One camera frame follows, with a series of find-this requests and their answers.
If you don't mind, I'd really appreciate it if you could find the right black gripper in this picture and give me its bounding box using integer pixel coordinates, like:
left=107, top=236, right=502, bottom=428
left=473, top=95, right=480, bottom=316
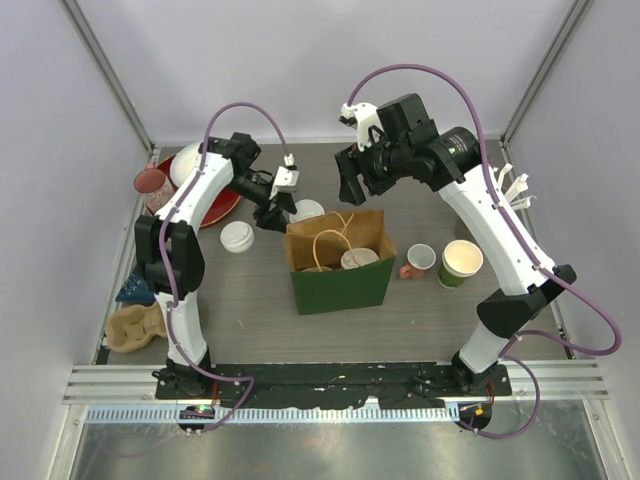
left=335, top=129, right=411, bottom=206

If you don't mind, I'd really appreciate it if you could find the white plastic lid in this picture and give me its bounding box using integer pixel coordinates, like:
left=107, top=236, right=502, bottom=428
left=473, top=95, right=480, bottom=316
left=340, top=247, right=381, bottom=271
left=288, top=198, right=324, bottom=224

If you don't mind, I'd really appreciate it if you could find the green paper bag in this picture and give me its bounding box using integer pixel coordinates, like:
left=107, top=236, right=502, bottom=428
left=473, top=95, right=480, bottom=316
left=284, top=210, right=397, bottom=315

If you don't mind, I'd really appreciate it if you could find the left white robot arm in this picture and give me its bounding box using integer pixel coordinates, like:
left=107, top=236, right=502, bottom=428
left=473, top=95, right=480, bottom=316
left=135, top=133, right=299, bottom=399

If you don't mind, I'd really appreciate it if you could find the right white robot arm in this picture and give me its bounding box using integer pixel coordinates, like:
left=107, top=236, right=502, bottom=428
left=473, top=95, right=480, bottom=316
left=335, top=93, right=565, bottom=395

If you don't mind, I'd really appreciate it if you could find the spare white lid stack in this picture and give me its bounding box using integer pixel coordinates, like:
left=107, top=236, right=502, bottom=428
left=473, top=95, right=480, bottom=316
left=220, top=221, right=255, bottom=254

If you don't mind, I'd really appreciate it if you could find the red round plate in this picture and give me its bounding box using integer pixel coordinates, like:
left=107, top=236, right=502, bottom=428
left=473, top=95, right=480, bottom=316
left=157, top=154, right=241, bottom=228

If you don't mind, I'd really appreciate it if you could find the small pink espresso cup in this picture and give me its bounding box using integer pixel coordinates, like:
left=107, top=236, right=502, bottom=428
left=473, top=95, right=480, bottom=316
left=398, top=244, right=437, bottom=279

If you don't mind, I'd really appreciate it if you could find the white paper plate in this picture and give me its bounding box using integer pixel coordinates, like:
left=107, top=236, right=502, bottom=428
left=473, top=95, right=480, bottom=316
left=169, top=142, right=201, bottom=188

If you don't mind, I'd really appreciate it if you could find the pink floral mug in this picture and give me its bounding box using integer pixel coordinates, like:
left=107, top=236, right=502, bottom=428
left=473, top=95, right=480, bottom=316
left=134, top=168, right=174, bottom=214

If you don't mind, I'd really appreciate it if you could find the green paper cup stack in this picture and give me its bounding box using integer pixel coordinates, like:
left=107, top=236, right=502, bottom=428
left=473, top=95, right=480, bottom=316
left=438, top=240, right=484, bottom=288

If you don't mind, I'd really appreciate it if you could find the cup of wrapped straws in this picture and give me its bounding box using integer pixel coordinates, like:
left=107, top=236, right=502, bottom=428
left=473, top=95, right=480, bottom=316
left=493, top=163, right=535, bottom=211

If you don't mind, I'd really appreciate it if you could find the blue leaf-shaped dish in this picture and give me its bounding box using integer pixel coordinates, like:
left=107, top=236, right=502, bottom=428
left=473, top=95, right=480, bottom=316
left=116, top=267, right=155, bottom=305

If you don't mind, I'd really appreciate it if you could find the cardboard cup carrier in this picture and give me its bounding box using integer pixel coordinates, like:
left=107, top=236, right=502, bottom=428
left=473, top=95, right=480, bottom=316
left=105, top=303, right=167, bottom=353

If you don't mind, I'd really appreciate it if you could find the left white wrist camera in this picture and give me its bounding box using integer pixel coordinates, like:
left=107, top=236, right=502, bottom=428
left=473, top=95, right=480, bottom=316
left=270, top=153, right=300, bottom=200

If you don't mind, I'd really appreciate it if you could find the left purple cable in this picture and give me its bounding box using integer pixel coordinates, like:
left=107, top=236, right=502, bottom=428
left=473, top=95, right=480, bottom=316
left=158, top=102, right=296, bottom=436

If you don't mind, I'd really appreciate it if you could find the purple cable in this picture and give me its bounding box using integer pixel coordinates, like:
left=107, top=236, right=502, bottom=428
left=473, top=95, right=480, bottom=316
left=347, top=63, right=624, bottom=439
left=158, top=102, right=296, bottom=436

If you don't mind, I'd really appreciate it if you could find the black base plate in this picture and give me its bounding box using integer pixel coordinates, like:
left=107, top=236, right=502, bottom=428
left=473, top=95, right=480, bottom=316
left=152, top=362, right=512, bottom=410

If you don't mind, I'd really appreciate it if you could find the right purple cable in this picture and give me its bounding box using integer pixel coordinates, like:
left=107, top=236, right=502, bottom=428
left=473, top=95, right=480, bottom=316
left=347, top=63, right=624, bottom=439

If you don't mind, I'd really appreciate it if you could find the white slotted cable duct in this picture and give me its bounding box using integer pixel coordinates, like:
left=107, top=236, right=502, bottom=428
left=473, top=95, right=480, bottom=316
left=85, top=403, right=459, bottom=425

